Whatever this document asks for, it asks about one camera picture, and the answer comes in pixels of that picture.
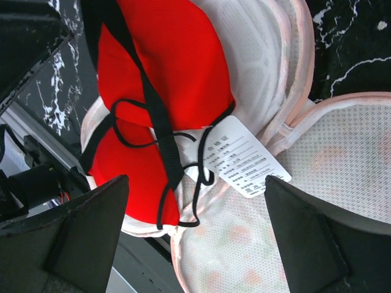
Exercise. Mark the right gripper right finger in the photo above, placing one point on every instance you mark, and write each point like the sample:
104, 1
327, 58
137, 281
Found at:
325, 248

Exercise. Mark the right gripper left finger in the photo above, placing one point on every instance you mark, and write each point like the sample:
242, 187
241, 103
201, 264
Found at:
69, 248

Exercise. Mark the red bra with black straps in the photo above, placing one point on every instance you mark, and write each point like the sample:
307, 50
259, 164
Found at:
161, 72

